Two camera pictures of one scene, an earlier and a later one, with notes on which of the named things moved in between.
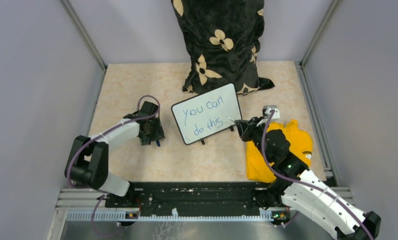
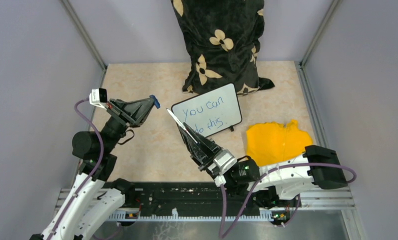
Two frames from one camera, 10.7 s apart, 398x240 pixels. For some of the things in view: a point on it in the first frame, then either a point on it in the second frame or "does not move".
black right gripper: [246, 128] to [204, 153]
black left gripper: [159, 133] to [142, 108]
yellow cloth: [300, 146] does not move
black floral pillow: [223, 38] does not move
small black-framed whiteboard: [202, 116] does not move
